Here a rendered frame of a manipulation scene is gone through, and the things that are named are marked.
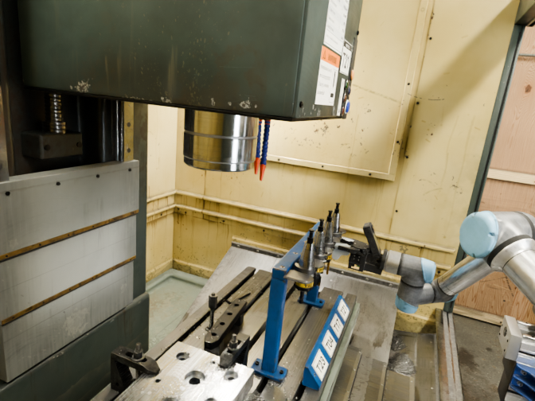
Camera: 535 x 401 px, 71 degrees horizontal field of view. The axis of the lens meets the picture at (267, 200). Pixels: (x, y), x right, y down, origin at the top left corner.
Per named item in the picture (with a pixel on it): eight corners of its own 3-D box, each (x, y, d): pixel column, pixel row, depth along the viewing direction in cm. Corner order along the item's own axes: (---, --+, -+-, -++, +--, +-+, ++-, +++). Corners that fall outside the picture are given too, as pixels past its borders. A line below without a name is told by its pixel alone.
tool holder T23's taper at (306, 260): (302, 259, 106) (306, 237, 104) (317, 265, 103) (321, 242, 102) (295, 265, 102) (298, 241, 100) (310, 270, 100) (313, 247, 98)
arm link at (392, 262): (400, 257, 122) (402, 249, 129) (386, 253, 123) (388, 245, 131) (395, 278, 124) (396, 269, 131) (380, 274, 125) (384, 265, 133)
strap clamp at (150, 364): (161, 399, 95) (162, 347, 91) (152, 407, 92) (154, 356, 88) (119, 380, 99) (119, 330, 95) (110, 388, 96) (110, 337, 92)
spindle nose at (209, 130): (215, 156, 95) (218, 107, 92) (268, 168, 87) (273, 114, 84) (166, 161, 82) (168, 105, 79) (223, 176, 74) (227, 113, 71)
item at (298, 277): (315, 278, 99) (315, 275, 99) (310, 286, 95) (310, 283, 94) (290, 271, 102) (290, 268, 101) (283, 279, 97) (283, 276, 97)
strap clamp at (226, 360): (247, 367, 108) (251, 322, 104) (224, 399, 97) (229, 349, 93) (236, 364, 110) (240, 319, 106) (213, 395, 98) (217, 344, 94)
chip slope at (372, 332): (391, 332, 182) (401, 284, 175) (372, 449, 119) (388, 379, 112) (228, 284, 213) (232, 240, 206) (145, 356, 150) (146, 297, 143)
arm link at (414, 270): (430, 290, 120) (437, 267, 118) (395, 281, 124) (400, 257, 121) (430, 280, 127) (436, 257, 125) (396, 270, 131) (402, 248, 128)
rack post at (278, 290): (288, 371, 109) (300, 278, 101) (281, 383, 104) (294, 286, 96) (256, 360, 112) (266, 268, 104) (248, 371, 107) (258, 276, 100)
